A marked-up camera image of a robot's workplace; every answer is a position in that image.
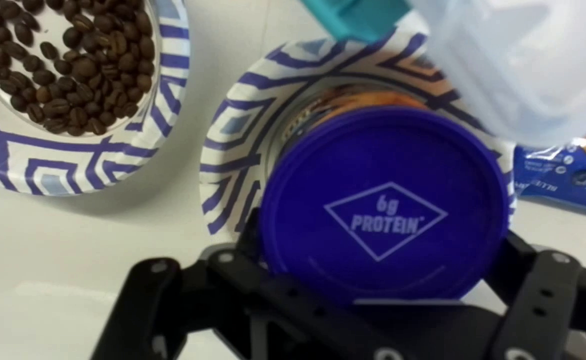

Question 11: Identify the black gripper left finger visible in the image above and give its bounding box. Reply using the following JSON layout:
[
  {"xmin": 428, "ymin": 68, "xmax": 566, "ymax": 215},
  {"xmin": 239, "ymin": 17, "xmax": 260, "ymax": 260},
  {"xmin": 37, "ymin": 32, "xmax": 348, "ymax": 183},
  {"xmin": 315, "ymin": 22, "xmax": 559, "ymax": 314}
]
[{"xmin": 91, "ymin": 211, "xmax": 286, "ymax": 360}]

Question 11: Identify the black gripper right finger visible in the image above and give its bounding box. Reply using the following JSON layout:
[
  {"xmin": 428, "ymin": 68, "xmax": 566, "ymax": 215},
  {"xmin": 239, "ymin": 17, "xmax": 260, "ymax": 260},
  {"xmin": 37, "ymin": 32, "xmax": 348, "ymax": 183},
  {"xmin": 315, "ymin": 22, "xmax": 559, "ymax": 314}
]
[{"xmin": 484, "ymin": 231, "xmax": 586, "ymax": 360}]

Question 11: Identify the blue lidded tin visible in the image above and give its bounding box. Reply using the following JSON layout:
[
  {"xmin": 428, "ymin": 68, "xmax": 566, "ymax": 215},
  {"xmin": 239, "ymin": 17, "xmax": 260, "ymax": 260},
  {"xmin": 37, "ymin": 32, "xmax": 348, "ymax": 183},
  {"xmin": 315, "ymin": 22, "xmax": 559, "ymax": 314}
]
[{"xmin": 260, "ymin": 86, "xmax": 512, "ymax": 304}]

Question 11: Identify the patterned paper bowl under tin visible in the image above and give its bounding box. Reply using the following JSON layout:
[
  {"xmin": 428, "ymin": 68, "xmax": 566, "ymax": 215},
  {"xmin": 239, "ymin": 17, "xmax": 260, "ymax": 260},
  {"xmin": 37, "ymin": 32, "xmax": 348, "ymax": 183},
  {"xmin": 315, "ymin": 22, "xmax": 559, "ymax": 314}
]
[{"xmin": 200, "ymin": 27, "xmax": 514, "ymax": 241}]

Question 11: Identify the clear plastic tote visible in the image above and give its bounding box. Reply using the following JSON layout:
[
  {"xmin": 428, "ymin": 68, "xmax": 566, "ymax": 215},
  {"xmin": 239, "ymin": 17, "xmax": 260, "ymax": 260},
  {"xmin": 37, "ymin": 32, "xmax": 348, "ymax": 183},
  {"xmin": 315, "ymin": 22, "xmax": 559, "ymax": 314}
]
[{"xmin": 302, "ymin": 0, "xmax": 586, "ymax": 149}]

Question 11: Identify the paper bowl of coffee beans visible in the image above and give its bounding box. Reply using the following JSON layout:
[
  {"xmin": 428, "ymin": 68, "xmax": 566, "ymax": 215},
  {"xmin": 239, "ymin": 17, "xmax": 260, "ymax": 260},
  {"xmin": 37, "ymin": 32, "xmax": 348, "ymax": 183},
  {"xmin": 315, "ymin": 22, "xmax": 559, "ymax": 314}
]
[{"xmin": 0, "ymin": 0, "xmax": 191, "ymax": 196}]

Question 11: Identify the blue snack bar wrapper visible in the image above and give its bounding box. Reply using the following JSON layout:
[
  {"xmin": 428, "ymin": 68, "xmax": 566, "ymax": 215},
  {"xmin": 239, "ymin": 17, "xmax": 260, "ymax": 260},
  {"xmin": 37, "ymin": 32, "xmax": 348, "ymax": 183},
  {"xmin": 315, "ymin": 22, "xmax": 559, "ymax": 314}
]
[{"xmin": 514, "ymin": 137, "xmax": 586, "ymax": 213}]

